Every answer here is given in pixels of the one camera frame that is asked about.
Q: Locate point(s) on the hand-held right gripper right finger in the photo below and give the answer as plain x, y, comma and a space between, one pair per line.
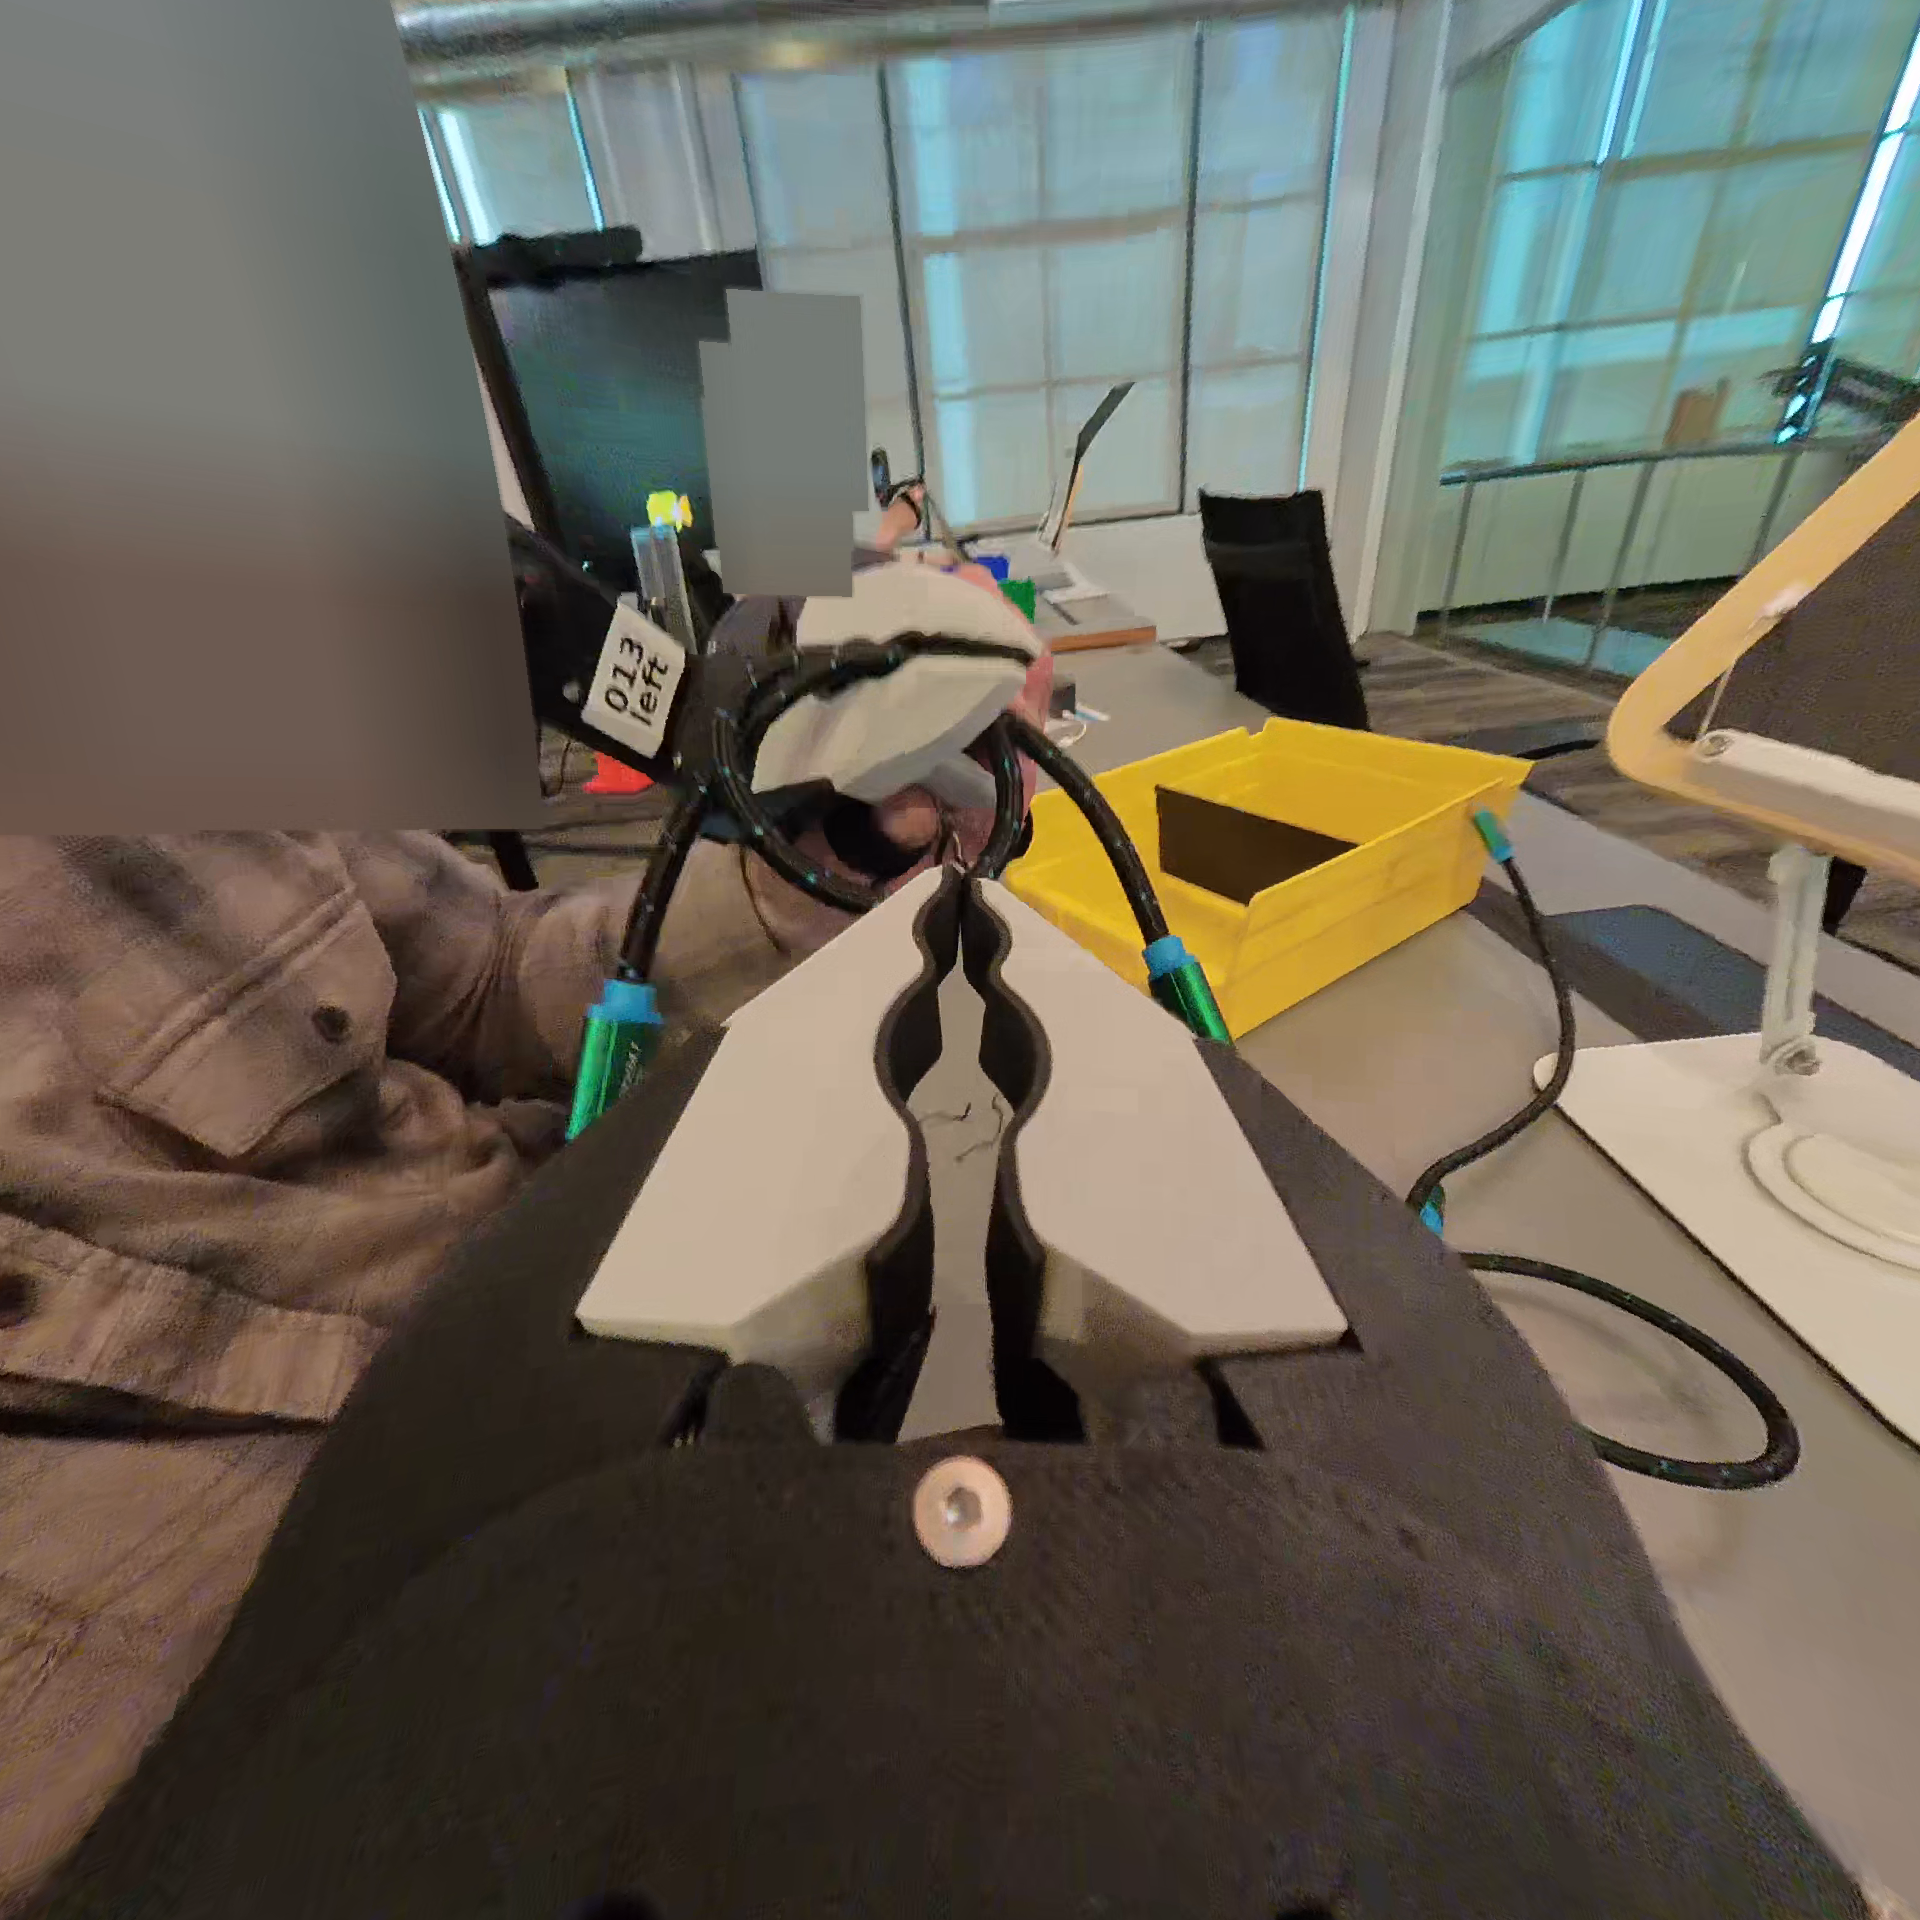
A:
1157, 1186

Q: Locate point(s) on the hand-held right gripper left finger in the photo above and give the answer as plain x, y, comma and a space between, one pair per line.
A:
751, 1186

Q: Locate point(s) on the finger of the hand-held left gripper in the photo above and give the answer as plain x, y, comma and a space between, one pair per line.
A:
885, 754
917, 646

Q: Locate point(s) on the person's left forearm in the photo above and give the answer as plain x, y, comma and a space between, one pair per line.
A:
451, 960

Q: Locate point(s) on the person's left hand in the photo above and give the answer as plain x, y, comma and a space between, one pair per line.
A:
939, 827

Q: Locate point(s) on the small orange cone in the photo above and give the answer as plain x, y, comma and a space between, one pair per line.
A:
615, 775

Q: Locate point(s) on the black monitor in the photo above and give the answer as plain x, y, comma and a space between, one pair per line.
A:
603, 391

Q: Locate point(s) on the yellow plastic bin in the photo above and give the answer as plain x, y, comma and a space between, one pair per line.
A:
1350, 933

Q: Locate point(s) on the black office chair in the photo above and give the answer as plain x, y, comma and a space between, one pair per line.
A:
1284, 614

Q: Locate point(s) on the white stand base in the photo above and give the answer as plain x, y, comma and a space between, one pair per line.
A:
1713, 1172

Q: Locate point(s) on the person's torso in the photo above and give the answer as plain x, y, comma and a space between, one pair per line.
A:
180, 1263

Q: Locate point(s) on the white board holder bar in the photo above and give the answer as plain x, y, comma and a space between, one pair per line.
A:
1830, 796

